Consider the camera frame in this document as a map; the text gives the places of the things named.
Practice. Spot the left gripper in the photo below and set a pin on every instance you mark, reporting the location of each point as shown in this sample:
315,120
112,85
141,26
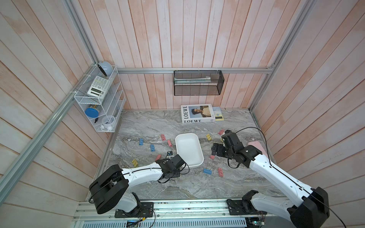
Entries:
177,174

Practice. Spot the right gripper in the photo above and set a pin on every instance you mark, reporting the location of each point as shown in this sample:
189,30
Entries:
219,146

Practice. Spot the white storage box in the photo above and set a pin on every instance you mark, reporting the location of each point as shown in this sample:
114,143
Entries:
189,149

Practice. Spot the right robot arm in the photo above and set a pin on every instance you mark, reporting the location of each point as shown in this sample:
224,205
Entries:
305,206

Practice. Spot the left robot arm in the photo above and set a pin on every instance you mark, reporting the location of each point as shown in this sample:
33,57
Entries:
111,190

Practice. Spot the small yellow book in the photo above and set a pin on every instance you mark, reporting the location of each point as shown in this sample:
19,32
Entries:
218,114

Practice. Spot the white Loewe book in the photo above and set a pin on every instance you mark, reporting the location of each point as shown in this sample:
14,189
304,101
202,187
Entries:
197,113

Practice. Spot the papers in mesh basket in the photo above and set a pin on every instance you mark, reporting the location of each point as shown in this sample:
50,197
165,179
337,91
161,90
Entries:
192,80

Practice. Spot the blue lid container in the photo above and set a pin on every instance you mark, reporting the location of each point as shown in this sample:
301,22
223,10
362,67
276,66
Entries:
92,110

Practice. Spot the white calculator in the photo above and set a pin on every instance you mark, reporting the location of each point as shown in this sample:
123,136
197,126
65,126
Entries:
99,87

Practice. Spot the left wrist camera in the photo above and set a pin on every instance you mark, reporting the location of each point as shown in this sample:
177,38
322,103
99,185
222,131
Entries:
170,154

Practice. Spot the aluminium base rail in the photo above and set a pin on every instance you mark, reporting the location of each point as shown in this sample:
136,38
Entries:
184,213

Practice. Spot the black mesh wall basket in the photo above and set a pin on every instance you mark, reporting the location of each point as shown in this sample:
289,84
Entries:
204,89

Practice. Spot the white wire shelf rack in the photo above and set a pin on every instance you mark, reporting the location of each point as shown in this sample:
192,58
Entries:
111,105

